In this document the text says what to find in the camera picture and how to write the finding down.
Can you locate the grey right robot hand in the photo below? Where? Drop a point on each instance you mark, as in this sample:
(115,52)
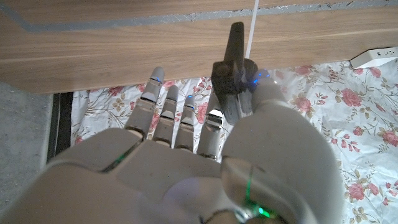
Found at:
(155,180)

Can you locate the black spray nozzle white tube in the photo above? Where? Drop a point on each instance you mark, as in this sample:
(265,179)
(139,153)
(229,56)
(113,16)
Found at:
(231,81)

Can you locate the floral backdrop cloth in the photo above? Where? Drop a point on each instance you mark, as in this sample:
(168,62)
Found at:
(357,124)

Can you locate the white power strip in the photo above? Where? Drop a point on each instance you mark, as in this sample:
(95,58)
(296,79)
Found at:
(373,57)

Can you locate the black backdrop frame pole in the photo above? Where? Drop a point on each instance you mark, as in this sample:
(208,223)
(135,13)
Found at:
(60,124)

